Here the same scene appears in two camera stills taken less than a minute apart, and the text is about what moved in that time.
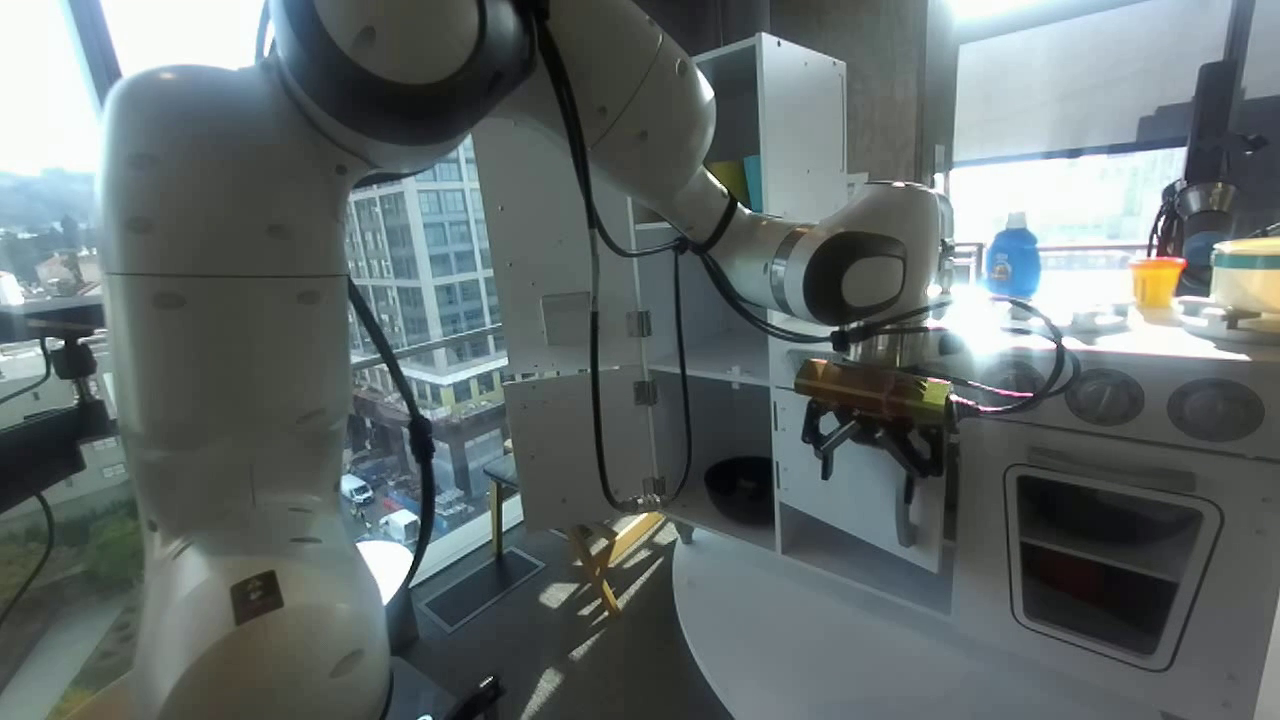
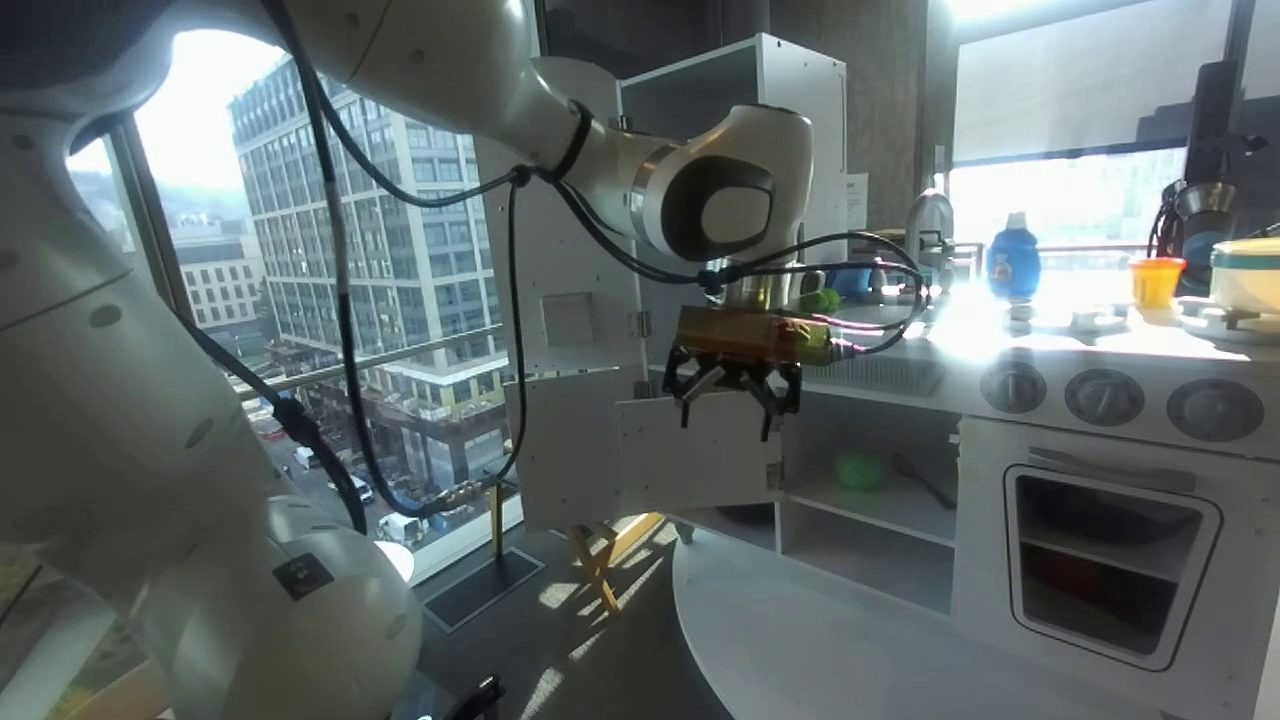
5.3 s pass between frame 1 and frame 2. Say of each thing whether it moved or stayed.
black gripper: moved
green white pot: stayed
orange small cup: stayed
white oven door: stayed
